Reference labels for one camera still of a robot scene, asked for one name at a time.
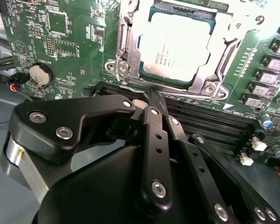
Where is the silver CPU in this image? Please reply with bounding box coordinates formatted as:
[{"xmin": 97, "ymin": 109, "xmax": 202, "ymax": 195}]
[{"xmin": 137, "ymin": 4, "xmax": 218, "ymax": 84}]

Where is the metal socket cover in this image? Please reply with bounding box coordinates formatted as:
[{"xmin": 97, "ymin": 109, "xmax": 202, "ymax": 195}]
[{"xmin": 116, "ymin": 0, "xmax": 256, "ymax": 98}]

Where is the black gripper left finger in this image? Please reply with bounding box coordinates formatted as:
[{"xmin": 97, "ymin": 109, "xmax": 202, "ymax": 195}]
[{"xmin": 0, "ymin": 87, "xmax": 174, "ymax": 212}]

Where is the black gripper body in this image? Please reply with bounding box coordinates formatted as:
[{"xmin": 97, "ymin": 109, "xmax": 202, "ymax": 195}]
[{"xmin": 31, "ymin": 144, "xmax": 208, "ymax": 224}]

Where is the metal locking lever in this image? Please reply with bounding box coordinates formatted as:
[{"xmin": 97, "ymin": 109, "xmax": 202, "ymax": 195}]
[
  {"xmin": 214, "ymin": 14, "xmax": 266, "ymax": 94},
  {"xmin": 116, "ymin": 11, "xmax": 150, "ymax": 94}
]

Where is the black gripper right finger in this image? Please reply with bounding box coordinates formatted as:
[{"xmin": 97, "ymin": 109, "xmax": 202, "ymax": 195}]
[{"xmin": 159, "ymin": 93, "xmax": 280, "ymax": 224}]

